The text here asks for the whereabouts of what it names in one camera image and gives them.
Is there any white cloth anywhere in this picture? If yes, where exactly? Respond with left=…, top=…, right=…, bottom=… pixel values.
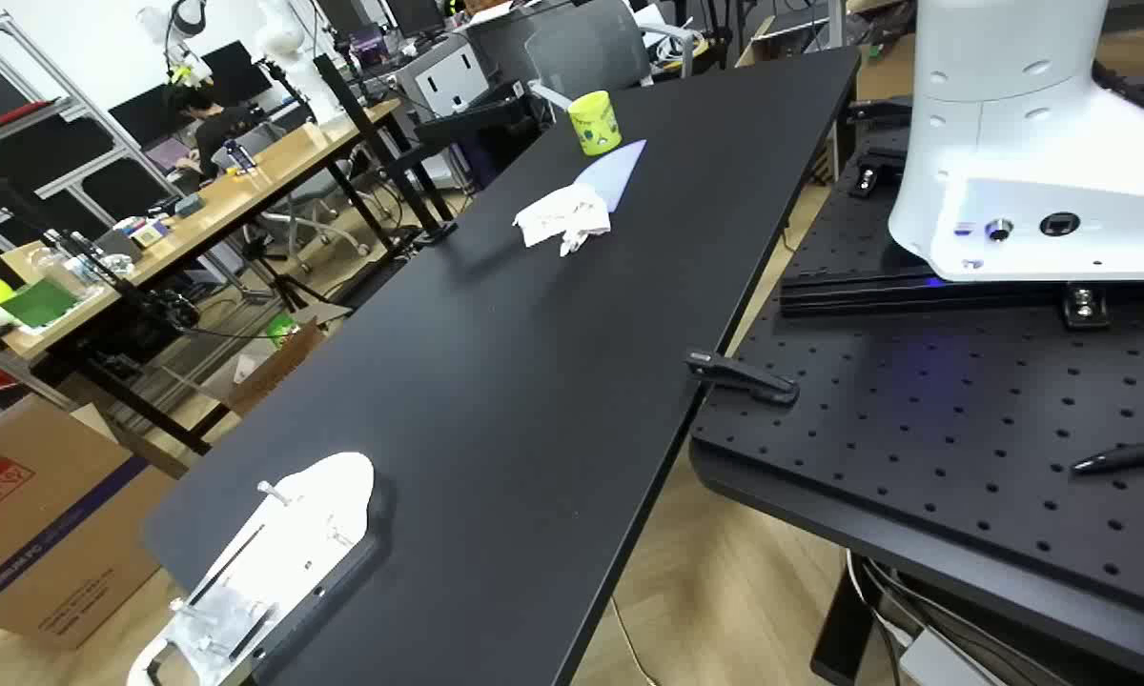
left=514, top=186, right=610, bottom=256

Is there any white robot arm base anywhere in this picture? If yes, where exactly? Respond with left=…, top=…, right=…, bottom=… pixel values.
left=890, top=0, right=1144, bottom=282

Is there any black clamp lever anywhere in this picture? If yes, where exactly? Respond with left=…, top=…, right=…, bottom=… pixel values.
left=685, top=349, right=801, bottom=409

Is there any yellow-green cup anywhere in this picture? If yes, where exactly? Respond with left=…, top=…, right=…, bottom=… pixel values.
left=568, top=92, right=620, bottom=157

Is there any grey office chair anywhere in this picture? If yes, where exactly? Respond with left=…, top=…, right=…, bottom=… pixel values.
left=464, top=0, right=648, bottom=97

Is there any black perforated mounting board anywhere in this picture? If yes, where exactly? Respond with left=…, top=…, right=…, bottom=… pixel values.
left=685, top=127, right=1144, bottom=686

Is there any wooden workbench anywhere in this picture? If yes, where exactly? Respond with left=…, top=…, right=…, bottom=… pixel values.
left=0, top=95, right=403, bottom=365

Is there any green mat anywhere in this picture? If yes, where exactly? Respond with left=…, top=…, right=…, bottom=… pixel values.
left=5, top=279, right=76, bottom=327

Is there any cardboard box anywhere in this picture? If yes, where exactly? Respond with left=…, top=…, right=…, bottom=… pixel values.
left=0, top=397, right=170, bottom=646

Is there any black pen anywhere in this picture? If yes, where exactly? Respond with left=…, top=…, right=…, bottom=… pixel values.
left=1073, top=440, right=1144, bottom=476

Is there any black mounting rail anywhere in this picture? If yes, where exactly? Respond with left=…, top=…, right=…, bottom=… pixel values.
left=778, top=274, right=1144, bottom=315

